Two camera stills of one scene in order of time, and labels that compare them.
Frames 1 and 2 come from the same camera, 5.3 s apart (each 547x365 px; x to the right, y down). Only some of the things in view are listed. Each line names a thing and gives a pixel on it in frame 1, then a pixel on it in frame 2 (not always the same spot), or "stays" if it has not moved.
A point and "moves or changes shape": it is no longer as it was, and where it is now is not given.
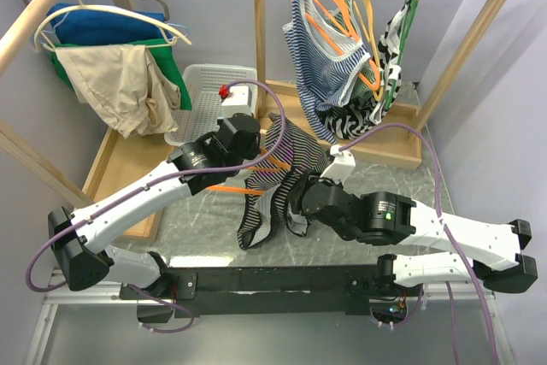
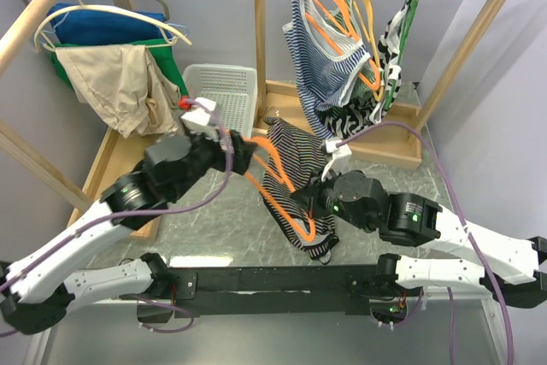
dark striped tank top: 294,153 moves or changes shape
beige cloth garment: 133,92 stays
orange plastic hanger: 281,166 -> 268,164
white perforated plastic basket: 202,84 stays
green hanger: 408,19 stays
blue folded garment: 87,26 stays
